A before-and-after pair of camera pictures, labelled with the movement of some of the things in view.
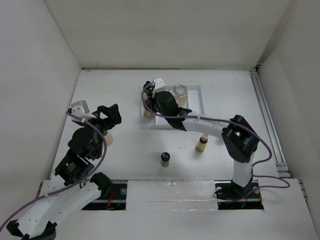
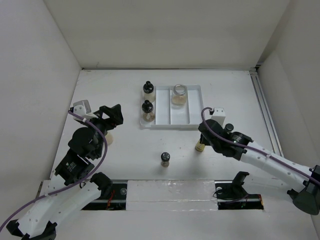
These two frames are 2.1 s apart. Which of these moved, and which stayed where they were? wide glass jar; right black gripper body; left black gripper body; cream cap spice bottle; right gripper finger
Moved: right gripper finger; right black gripper body
Stayed: cream cap spice bottle; wide glass jar; left black gripper body
